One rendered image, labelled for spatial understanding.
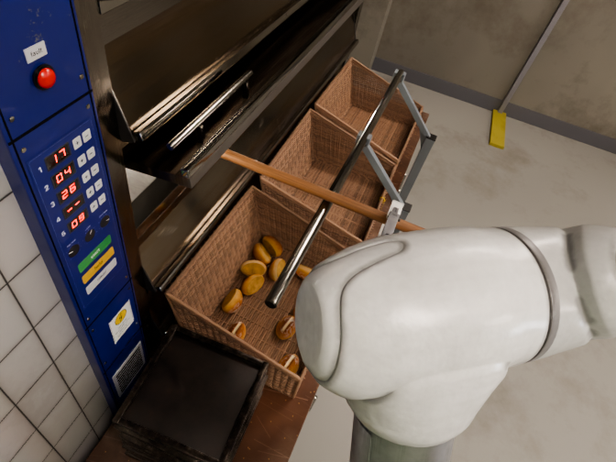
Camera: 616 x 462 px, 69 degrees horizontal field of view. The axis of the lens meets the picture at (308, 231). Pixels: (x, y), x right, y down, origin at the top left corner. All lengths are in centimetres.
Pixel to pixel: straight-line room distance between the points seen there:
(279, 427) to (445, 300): 121
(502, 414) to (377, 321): 221
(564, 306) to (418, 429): 16
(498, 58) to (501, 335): 398
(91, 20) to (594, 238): 70
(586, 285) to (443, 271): 13
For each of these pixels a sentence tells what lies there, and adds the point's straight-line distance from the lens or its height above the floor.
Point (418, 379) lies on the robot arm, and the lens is 37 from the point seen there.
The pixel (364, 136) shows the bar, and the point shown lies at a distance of 149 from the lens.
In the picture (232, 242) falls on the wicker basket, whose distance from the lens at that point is 164.
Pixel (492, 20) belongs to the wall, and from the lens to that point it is 419.
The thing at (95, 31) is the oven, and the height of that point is 166.
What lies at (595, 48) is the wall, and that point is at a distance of 434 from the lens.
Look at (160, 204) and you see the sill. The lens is 117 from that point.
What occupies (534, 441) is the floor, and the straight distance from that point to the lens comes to 257.
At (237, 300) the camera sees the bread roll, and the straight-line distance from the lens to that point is 161.
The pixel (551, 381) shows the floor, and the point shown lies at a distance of 278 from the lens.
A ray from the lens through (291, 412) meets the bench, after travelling 154.
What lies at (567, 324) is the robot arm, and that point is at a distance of 44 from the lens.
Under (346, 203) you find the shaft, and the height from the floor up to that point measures 120.
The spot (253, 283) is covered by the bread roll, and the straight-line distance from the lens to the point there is 166.
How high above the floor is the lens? 203
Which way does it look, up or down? 48 degrees down
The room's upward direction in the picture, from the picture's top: 16 degrees clockwise
